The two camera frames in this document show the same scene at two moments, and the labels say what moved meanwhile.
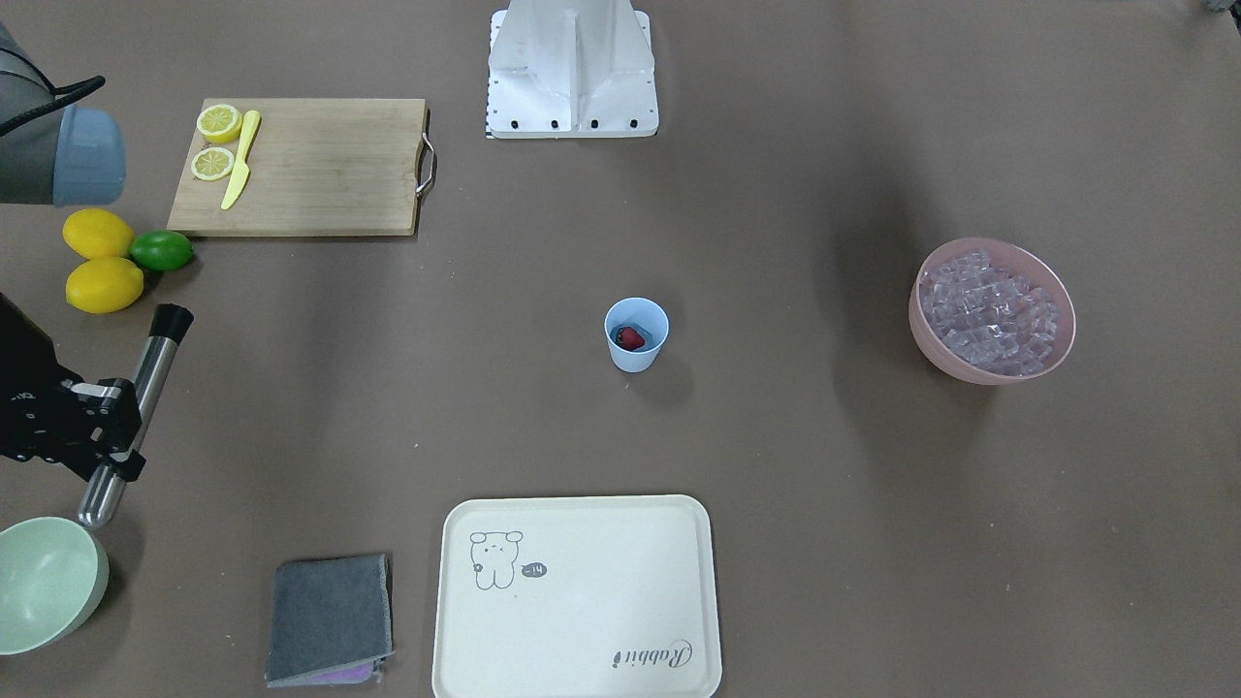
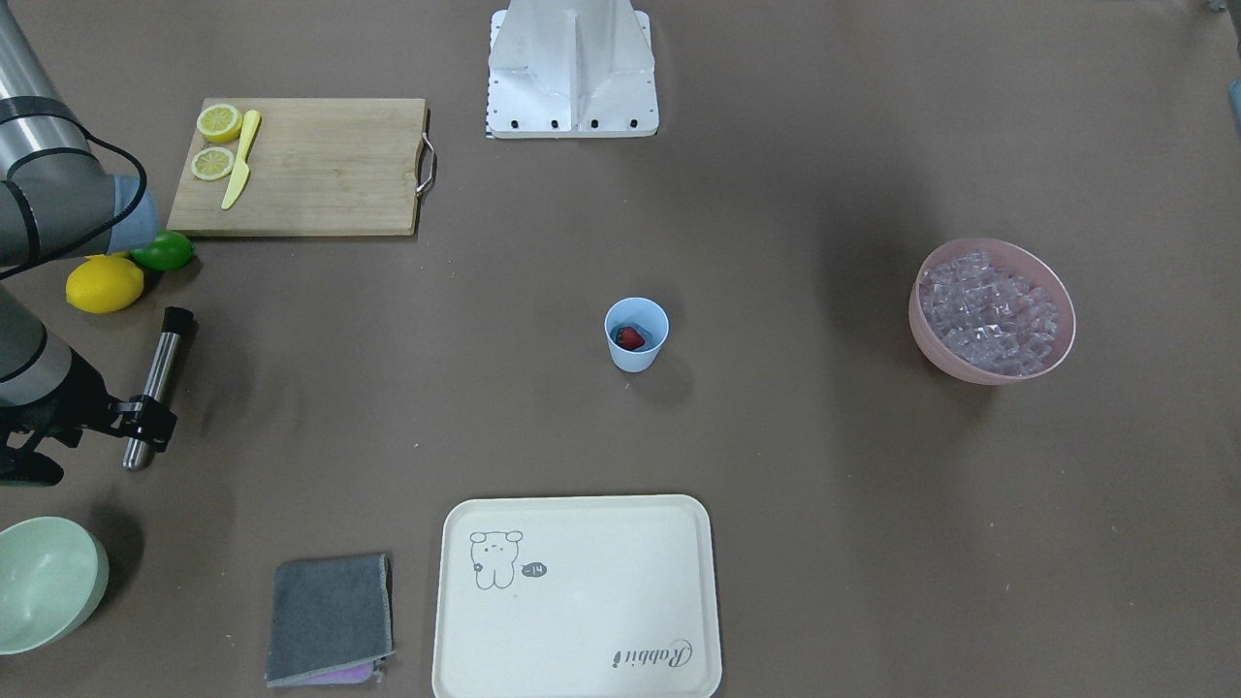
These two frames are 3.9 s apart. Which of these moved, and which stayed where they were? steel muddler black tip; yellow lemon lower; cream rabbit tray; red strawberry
Moved: steel muddler black tip
Stayed: cream rabbit tray; red strawberry; yellow lemon lower
